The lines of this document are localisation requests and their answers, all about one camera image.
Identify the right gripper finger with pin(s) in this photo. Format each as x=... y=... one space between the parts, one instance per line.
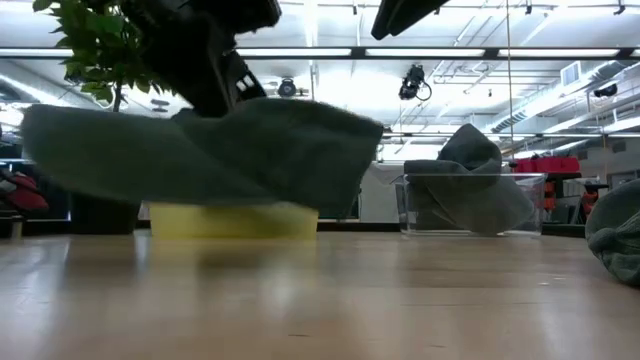
x=385 y=20
x=417 y=10

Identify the yellow plastic bin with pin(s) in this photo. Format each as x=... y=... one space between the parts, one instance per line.
x=230 y=222

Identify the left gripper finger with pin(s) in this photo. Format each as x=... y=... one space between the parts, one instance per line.
x=195 y=85
x=240 y=80

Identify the black ceiling camera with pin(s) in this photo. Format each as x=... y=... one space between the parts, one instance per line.
x=606 y=90

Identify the white board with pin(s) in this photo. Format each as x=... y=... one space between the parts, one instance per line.
x=380 y=195

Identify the small metal can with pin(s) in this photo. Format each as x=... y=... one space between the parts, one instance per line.
x=16 y=227

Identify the green leafy plant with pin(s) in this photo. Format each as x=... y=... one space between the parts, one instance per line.
x=100 y=45

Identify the parts bin rack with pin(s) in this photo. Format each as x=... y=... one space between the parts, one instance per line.
x=575 y=197

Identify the red storage bins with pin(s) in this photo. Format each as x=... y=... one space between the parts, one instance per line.
x=547 y=165

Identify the silver ventilation duct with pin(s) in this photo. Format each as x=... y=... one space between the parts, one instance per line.
x=550 y=100

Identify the black overhead frame bar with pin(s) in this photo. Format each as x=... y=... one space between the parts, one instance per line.
x=425 y=52

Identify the grey towel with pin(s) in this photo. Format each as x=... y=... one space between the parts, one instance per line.
x=617 y=235
x=500 y=207
x=275 y=160

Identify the black bench top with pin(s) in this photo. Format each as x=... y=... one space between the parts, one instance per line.
x=562 y=230

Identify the round black ceiling fixture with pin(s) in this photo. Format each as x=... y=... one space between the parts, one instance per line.
x=287 y=88

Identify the person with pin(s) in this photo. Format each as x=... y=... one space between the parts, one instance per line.
x=25 y=197

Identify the thin black frame bar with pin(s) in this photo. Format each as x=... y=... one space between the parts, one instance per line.
x=550 y=135

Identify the black plant pot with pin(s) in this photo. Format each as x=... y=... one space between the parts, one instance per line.
x=105 y=217

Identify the clear plastic bin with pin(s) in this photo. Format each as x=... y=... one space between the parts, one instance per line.
x=539 y=210

